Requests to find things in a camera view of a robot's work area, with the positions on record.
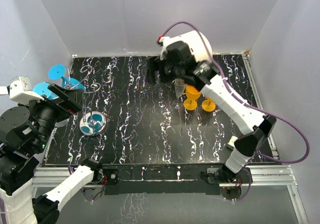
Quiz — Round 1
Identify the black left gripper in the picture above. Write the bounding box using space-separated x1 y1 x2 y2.
21 82 84 151

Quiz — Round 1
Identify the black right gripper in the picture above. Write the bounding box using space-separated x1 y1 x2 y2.
145 55 183 87

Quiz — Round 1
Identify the clear wine glass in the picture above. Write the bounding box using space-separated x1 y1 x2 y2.
172 78 186 109

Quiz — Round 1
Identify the yellow wine glass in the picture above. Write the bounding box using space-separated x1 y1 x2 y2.
201 98 216 112
183 84 201 111

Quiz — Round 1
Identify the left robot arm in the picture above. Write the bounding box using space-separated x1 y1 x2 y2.
0 84 103 224

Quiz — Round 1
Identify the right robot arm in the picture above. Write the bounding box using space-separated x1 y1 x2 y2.
147 39 277 183

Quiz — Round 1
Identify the chrome wine glass rack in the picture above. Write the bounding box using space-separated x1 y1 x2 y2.
79 65 107 137

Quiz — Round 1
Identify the blue wine glass near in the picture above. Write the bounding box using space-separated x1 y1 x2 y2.
32 82 58 100

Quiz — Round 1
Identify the blue wine glass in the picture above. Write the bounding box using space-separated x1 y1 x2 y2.
32 82 58 100
48 64 86 91

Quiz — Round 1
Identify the blue wine glass far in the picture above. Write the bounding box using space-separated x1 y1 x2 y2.
48 64 86 91

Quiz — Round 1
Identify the round white drawer cabinet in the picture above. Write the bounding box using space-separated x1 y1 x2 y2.
167 30 213 61

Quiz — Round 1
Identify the small yellow white box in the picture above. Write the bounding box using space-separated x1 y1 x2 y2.
226 136 238 150

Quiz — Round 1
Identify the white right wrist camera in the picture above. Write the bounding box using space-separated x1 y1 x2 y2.
157 35 174 60

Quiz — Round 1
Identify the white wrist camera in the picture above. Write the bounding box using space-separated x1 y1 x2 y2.
0 76 45 105
157 35 174 60

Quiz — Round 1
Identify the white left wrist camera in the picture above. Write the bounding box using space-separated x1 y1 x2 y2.
0 76 45 105

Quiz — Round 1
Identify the aluminium frame rail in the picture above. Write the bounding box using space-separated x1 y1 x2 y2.
32 51 310 224

